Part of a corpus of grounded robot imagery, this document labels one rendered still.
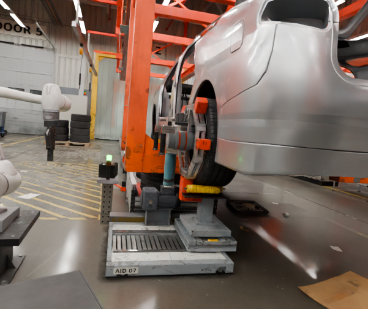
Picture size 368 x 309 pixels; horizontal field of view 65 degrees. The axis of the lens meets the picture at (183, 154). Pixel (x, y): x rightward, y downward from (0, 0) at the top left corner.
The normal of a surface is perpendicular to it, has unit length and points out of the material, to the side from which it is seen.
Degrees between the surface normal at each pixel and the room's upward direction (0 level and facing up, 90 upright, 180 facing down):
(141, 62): 90
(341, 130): 106
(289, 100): 95
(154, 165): 90
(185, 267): 90
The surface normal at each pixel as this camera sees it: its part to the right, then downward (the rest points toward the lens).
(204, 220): 0.22, 0.11
